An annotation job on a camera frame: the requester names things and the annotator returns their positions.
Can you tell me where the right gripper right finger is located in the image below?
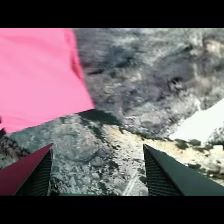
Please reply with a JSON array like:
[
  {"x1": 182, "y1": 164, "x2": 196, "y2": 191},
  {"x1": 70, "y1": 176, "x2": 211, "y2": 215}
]
[{"x1": 142, "y1": 143, "x2": 224, "y2": 197}]

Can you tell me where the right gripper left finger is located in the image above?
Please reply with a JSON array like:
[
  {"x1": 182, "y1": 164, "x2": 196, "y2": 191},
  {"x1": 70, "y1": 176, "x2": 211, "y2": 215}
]
[{"x1": 0, "y1": 143, "x2": 54, "y2": 197}]

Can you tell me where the pink garment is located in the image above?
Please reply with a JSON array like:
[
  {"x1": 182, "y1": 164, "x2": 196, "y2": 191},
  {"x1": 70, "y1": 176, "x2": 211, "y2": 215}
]
[{"x1": 0, "y1": 28, "x2": 96, "y2": 134}]

